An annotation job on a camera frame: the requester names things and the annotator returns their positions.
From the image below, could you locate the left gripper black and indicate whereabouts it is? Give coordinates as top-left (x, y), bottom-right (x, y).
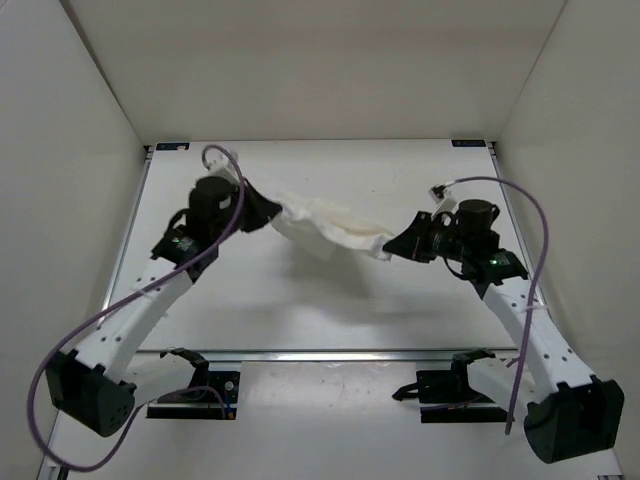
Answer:
top-left (219, 171), bottom-right (285, 234)

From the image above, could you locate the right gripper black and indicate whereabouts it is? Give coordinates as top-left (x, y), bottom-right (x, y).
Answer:
top-left (382, 212), bottom-right (470, 265)

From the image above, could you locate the white pleated skirt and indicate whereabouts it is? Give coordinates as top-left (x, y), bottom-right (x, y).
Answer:
top-left (271, 191), bottom-right (396, 261)

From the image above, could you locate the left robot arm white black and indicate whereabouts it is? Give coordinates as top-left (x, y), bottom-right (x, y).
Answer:
top-left (45, 176), bottom-right (282, 438)

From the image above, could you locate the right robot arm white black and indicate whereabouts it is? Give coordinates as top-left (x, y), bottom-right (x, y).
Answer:
top-left (383, 199), bottom-right (624, 464)

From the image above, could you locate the blue label left corner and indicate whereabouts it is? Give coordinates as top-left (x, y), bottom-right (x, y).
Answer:
top-left (155, 142), bottom-right (190, 151)

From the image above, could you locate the blue label corner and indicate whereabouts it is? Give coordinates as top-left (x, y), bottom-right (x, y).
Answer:
top-left (155, 142), bottom-right (190, 151)
top-left (451, 139), bottom-right (486, 148)

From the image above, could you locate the blue label right corner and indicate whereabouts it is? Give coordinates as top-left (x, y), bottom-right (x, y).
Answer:
top-left (451, 139), bottom-right (486, 148)

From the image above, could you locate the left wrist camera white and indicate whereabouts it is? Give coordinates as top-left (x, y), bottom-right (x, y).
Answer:
top-left (201, 145), bottom-right (239, 184)

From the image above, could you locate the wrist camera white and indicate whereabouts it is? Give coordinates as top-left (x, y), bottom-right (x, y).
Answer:
top-left (429, 181), bottom-right (457, 218)
top-left (201, 145), bottom-right (239, 184)

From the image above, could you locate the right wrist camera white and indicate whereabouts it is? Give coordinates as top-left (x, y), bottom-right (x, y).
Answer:
top-left (429, 181), bottom-right (457, 218)

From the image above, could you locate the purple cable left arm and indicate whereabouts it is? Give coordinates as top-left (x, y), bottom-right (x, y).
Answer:
top-left (27, 144), bottom-right (249, 472)

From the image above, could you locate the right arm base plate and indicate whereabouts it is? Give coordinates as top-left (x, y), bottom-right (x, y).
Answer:
top-left (392, 348), bottom-right (507, 424)

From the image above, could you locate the aluminium front table rail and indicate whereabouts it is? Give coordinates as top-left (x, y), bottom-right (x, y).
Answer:
top-left (124, 347), bottom-right (564, 364)

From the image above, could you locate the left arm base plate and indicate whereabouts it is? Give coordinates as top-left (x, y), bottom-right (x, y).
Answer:
top-left (146, 348), bottom-right (241, 421)

